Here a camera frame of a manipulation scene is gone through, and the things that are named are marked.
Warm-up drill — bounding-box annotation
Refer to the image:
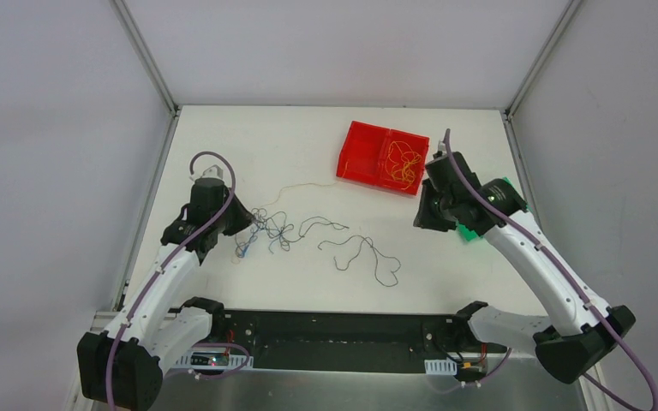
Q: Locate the wire bundle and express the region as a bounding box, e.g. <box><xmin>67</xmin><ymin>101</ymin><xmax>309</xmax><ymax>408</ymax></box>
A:
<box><xmin>232</xmin><ymin>206</ymin><xmax>351</xmax><ymax>261</ymax></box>

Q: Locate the yellow wire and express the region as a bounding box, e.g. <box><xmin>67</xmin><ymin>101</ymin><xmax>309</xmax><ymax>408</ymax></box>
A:
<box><xmin>386</xmin><ymin>140</ymin><xmax>424</xmax><ymax>188</ymax></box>

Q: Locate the black wire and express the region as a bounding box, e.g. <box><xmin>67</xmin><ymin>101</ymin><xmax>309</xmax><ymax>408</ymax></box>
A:
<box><xmin>317</xmin><ymin>235</ymin><xmax>403</xmax><ymax>289</ymax></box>

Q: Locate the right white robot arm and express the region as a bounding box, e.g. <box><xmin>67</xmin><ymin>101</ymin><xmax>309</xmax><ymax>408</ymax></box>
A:
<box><xmin>413</xmin><ymin>152</ymin><xmax>636</xmax><ymax>384</ymax></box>

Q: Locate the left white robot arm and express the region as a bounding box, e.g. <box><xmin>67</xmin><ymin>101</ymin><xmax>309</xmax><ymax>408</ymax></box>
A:
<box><xmin>76</xmin><ymin>177</ymin><xmax>252</xmax><ymax>410</ymax></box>

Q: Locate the green plastic bin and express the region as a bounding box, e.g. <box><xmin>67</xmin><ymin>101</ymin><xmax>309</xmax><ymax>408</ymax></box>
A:
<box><xmin>458</xmin><ymin>178</ymin><xmax>529</xmax><ymax>237</ymax></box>

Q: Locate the right red bin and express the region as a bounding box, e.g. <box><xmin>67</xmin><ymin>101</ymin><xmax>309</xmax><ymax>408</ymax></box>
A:
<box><xmin>376</xmin><ymin>128</ymin><xmax>430</xmax><ymax>196</ymax></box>

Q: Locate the red bin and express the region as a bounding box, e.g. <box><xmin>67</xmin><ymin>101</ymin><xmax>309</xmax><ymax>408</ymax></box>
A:
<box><xmin>336</xmin><ymin>121</ymin><xmax>390</xmax><ymax>185</ymax></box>
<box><xmin>376</xmin><ymin>128</ymin><xmax>430</xmax><ymax>196</ymax></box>

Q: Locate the left red bin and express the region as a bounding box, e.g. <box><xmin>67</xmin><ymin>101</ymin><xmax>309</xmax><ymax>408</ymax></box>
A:
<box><xmin>336</xmin><ymin>121</ymin><xmax>390</xmax><ymax>185</ymax></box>

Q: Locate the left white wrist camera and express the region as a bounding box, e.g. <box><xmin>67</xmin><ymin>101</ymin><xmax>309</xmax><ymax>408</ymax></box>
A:
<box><xmin>200</xmin><ymin>164</ymin><xmax>224</xmax><ymax>182</ymax></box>

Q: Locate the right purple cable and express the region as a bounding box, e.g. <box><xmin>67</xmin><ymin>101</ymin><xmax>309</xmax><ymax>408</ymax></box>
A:
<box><xmin>442</xmin><ymin>128</ymin><xmax>658</xmax><ymax>411</ymax></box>

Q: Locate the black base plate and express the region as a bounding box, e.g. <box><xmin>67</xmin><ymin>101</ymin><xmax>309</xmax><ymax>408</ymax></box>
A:
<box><xmin>177</xmin><ymin>310</ymin><xmax>506</xmax><ymax>374</ymax></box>

